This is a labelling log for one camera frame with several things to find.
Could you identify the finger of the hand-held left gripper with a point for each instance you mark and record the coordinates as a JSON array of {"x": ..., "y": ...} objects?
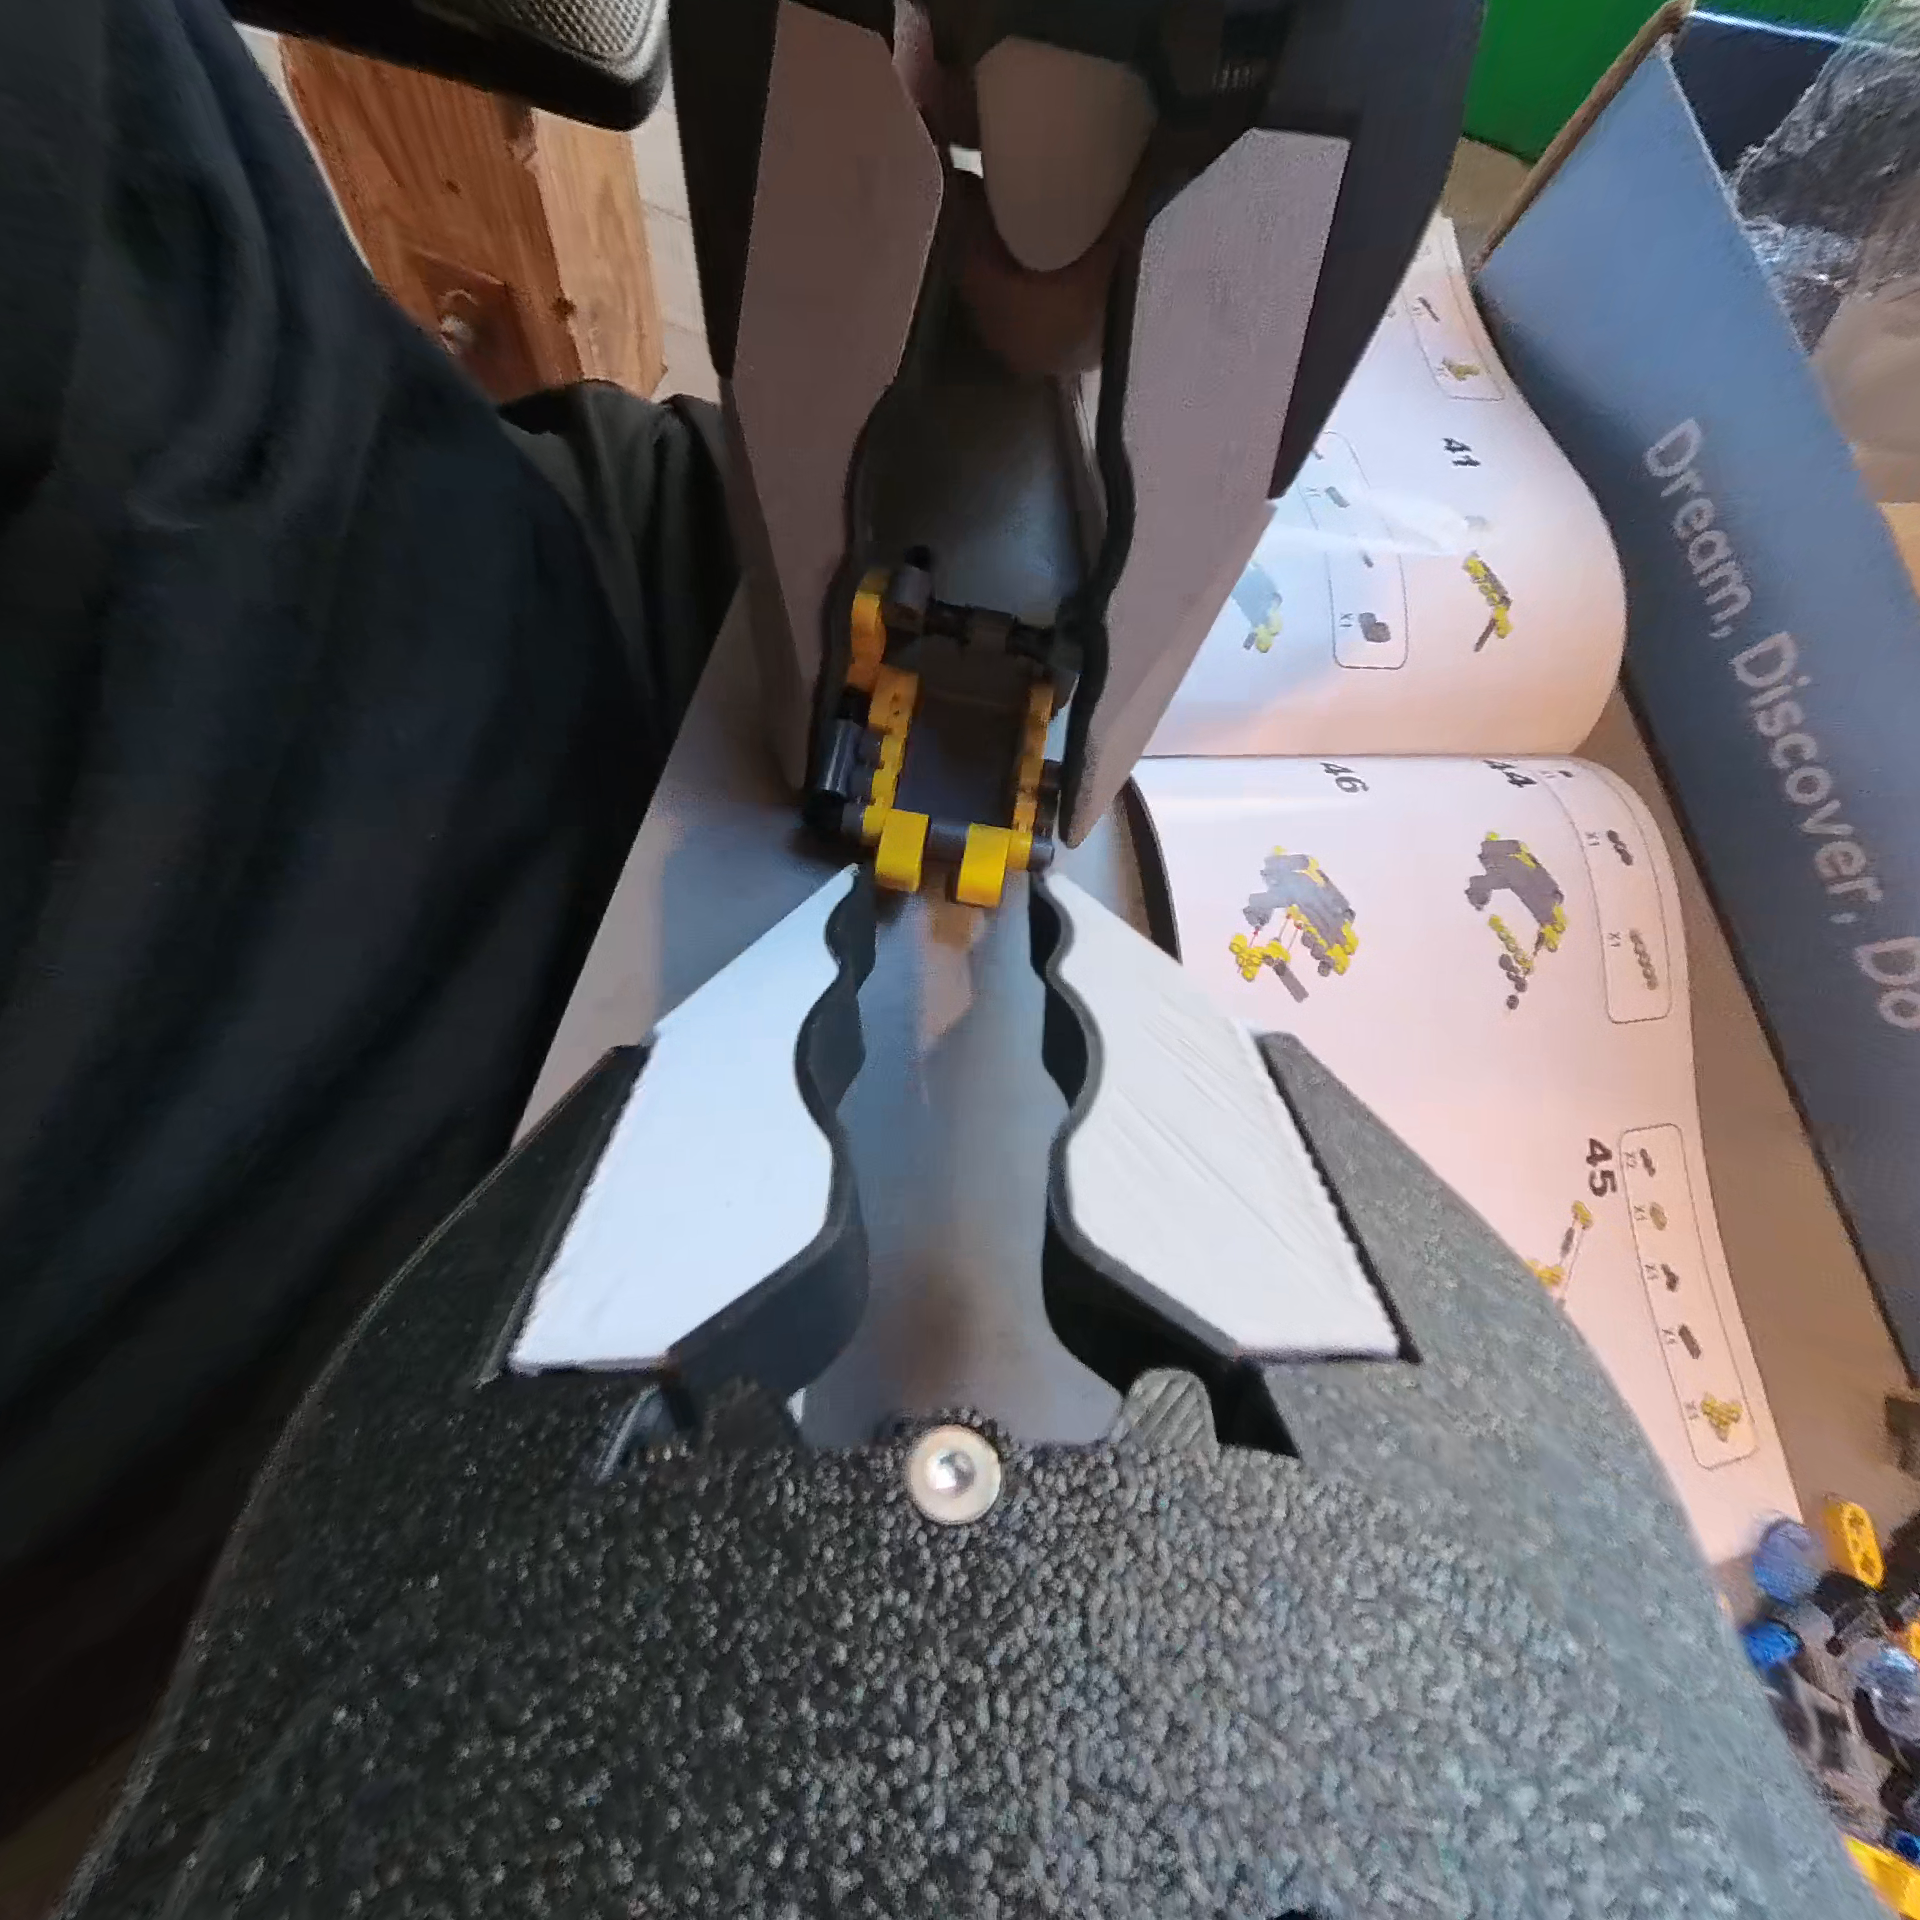
[
  {"x": 810, "y": 301},
  {"x": 1215, "y": 375}
]

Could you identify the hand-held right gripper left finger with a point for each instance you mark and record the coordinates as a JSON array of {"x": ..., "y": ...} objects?
[{"x": 690, "y": 1186}]

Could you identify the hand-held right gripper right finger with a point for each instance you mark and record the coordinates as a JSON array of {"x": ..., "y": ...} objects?
[{"x": 1215, "y": 1186}]

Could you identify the yellow five-hole brick beam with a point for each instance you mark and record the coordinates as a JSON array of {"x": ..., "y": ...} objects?
[
  {"x": 896, "y": 751},
  {"x": 1037, "y": 751}
]

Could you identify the grey yellow brick assembly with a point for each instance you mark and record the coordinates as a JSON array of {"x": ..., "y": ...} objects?
[{"x": 961, "y": 735}]

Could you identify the grey desk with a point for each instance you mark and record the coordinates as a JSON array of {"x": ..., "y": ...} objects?
[{"x": 705, "y": 901}]

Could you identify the person's left hand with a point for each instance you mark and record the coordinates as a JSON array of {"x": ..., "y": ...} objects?
[{"x": 1037, "y": 324}]

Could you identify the green object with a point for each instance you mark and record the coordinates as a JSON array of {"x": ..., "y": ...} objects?
[{"x": 1545, "y": 76}]

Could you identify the open instruction booklet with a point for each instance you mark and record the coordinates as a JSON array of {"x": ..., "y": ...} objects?
[{"x": 1424, "y": 975}]

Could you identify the wooden panel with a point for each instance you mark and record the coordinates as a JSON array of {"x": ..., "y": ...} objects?
[{"x": 495, "y": 225}]

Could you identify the clear plastic bags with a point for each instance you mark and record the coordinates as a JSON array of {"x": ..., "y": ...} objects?
[{"x": 1846, "y": 196}]

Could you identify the person's dark clothing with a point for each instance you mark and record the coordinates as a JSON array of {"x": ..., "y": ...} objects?
[{"x": 301, "y": 827}]

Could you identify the dark blue cardboard box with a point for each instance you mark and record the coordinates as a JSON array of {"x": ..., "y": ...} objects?
[{"x": 1725, "y": 601}]

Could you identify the pile of loose brick pieces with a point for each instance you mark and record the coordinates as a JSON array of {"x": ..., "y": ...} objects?
[{"x": 1838, "y": 1652}]

